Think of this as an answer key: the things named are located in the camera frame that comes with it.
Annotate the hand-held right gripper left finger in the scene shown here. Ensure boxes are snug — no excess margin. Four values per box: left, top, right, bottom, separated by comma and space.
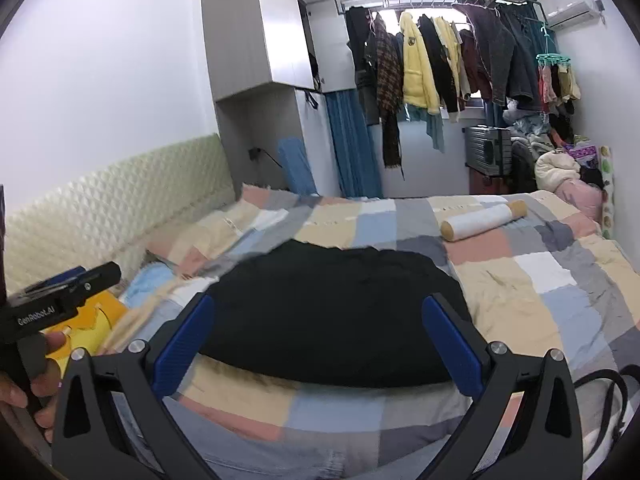
51, 292, 216, 480

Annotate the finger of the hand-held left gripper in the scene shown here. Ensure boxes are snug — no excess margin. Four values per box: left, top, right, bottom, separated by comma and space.
65, 261, 123, 303
22, 266, 90, 295

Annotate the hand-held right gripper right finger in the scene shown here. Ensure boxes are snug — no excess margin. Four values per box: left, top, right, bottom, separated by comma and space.
421, 292, 585, 480

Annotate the black puffer jacket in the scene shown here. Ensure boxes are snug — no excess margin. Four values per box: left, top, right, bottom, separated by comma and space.
196, 240, 474, 389

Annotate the pile of clothes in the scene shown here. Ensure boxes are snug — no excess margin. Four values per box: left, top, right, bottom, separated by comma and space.
501, 104, 577, 192

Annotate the person's left hand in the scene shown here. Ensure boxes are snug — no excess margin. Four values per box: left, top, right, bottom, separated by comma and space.
0, 331, 69, 432

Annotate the yellow cartoon pillow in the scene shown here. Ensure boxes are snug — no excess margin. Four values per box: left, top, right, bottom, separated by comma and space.
42, 290, 129, 376

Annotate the light blue ruffled pillow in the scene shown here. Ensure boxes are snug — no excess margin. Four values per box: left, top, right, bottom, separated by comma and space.
121, 261, 177, 307

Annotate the cream quilted headboard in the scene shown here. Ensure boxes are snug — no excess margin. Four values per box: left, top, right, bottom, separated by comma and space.
4, 133, 237, 303

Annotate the patchwork quilt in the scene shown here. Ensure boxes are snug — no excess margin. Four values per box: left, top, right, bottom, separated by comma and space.
97, 182, 640, 480

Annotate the white film roll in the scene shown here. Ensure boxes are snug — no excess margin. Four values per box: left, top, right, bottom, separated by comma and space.
440, 200, 530, 241

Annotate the pink garment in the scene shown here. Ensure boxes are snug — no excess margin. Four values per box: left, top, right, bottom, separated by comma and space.
554, 179, 604, 224

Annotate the silver ribbed suitcase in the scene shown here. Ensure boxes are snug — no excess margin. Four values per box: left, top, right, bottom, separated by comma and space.
464, 125, 514, 179

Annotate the cream fleece bundle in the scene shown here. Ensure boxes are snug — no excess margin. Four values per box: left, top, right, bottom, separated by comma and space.
535, 152, 582, 193

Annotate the blue padded board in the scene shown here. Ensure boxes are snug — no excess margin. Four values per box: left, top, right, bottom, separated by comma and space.
276, 136, 320, 197

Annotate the white green dotted board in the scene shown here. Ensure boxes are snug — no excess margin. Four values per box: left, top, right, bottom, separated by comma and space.
599, 146, 615, 239

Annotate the hanging teal garment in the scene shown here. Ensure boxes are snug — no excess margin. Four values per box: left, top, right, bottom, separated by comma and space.
405, 104, 447, 154

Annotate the blue curtain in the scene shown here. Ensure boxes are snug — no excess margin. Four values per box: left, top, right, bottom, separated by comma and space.
325, 89, 385, 200

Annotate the purple patterned bag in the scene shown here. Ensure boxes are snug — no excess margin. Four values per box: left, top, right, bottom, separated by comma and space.
565, 144, 602, 172

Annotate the hanging brown plaid scarf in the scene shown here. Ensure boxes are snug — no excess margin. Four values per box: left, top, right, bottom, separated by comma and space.
374, 14, 407, 182

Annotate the hanging yellow jacket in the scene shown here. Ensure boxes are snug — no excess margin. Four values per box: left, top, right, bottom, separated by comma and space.
399, 11, 442, 116

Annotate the hanging black coat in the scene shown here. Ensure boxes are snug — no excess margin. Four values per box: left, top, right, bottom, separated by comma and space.
417, 14, 462, 114

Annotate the hanging dark red garment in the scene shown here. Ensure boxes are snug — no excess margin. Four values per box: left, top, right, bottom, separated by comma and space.
459, 29, 494, 102

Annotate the grey white wardrobe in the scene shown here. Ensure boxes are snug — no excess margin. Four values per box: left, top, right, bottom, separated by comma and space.
200, 0, 352, 197

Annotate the green peg hanger with socks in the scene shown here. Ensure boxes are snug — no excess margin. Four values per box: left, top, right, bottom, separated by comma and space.
535, 25, 584, 117

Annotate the hanging pale yellow shirt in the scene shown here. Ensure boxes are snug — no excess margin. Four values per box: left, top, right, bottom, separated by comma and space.
432, 16, 469, 124

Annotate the hanging dark grey jacket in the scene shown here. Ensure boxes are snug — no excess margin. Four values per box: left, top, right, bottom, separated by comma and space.
467, 4, 542, 112

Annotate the hanging black puffer vest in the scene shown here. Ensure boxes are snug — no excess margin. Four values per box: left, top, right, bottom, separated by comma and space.
345, 6, 382, 127

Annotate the white air conditioner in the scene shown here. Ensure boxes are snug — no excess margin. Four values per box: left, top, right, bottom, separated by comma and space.
542, 0, 604, 29

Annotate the black cable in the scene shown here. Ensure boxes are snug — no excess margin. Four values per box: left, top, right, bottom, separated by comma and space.
572, 367, 634, 462

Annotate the black charger with cable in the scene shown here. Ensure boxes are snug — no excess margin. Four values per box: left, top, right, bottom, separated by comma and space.
248, 146, 289, 177

